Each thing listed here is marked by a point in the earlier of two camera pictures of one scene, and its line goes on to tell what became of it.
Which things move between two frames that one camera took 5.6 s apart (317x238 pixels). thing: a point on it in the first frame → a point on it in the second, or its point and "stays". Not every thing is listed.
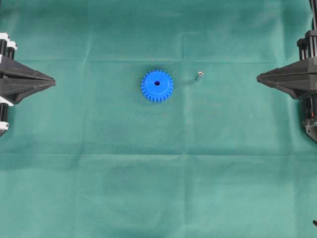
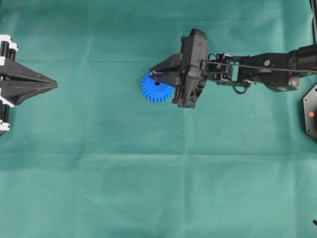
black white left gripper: (13, 89) stays
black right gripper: (299, 78) → (193, 59)
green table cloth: (156, 126) stays
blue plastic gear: (157, 86) stays
